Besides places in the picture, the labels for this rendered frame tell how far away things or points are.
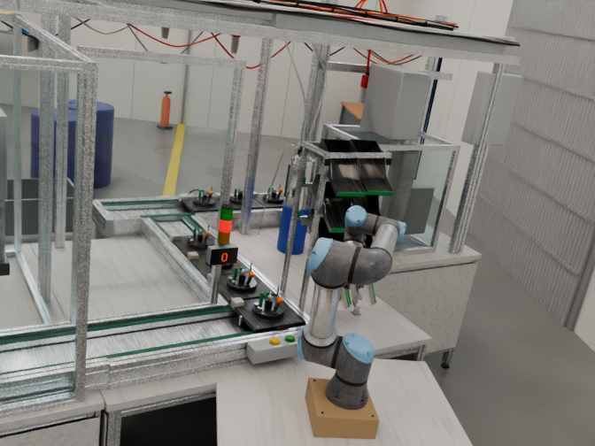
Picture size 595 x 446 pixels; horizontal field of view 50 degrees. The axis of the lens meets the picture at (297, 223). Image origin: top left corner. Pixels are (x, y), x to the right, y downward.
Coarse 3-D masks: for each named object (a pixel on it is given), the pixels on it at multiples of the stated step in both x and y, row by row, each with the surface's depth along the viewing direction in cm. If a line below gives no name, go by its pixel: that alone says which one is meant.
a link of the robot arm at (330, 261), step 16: (320, 240) 194; (320, 256) 191; (336, 256) 191; (352, 256) 190; (320, 272) 193; (336, 272) 191; (352, 272) 190; (320, 288) 200; (336, 288) 197; (320, 304) 204; (336, 304) 206; (320, 320) 209; (304, 336) 218; (320, 336) 214; (336, 336) 221; (304, 352) 219; (320, 352) 217
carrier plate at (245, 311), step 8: (248, 304) 275; (240, 312) 268; (248, 312) 269; (288, 312) 274; (296, 312) 275; (248, 320) 262; (256, 320) 263; (264, 320) 264; (272, 320) 265; (280, 320) 266; (288, 320) 267; (296, 320) 268; (304, 320) 269; (256, 328) 257; (264, 328) 259; (272, 328) 261
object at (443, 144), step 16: (336, 128) 372; (352, 128) 388; (384, 144) 350; (400, 144) 357; (416, 144) 363; (432, 144) 370; (448, 144) 377; (320, 160) 384; (448, 176) 386; (448, 192) 389
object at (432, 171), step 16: (400, 160) 360; (432, 160) 373; (448, 160) 380; (416, 176) 371; (432, 176) 378; (416, 192) 376; (432, 192) 383; (384, 208) 368; (416, 208) 381; (432, 208) 388; (416, 224) 386; (432, 224) 394; (416, 240) 391; (432, 240) 399
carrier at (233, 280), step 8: (240, 272) 294; (224, 280) 295; (232, 280) 290; (240, 280) 290; (256, 280) 300; (224, 288) 286; (232, 288) 286; (240, 288) 285; (248, 288) 286; (256, 288) 291; (264, 288) 292; (224, 296) 280; (232, 296) 280; (240, 296) 281; (248, 296) 282; (256, 296) 284; (264, 296) 286
